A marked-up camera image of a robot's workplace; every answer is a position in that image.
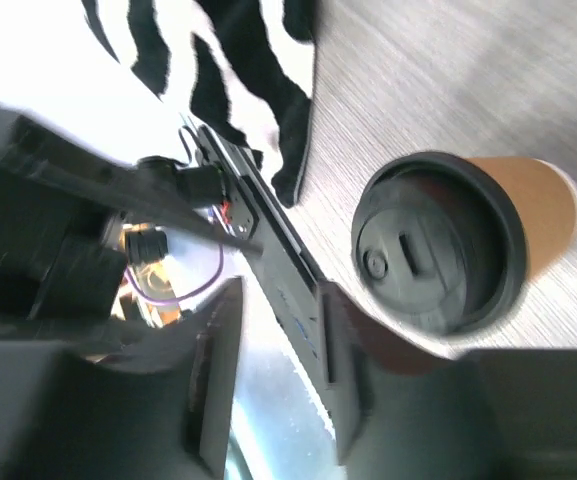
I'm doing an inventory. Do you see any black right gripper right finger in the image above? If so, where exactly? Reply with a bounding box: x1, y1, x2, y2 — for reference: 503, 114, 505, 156
318, 282, 577, 479

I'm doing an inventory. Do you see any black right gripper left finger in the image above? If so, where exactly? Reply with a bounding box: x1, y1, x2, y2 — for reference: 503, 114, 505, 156
0, 277, 244, 479

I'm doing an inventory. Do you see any black plastic cup lid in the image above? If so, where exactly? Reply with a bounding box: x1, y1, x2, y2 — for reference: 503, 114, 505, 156
351, 151, 528, 337

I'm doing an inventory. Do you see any brown paper coffee cup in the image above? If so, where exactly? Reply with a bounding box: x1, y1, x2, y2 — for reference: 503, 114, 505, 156
468, 157, 577, 281

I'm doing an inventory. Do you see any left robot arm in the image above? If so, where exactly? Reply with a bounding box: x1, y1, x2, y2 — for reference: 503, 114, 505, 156
0, 106, 255, 352

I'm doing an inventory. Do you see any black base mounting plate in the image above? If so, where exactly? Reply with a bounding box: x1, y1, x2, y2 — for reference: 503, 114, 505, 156
195, 127, 345, 431

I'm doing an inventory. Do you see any zebra print pillow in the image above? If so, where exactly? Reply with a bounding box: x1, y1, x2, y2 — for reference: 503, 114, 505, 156
0, 1, 317, 208

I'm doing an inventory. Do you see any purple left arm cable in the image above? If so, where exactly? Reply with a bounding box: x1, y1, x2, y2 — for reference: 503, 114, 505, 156
122, 244, 227, 306

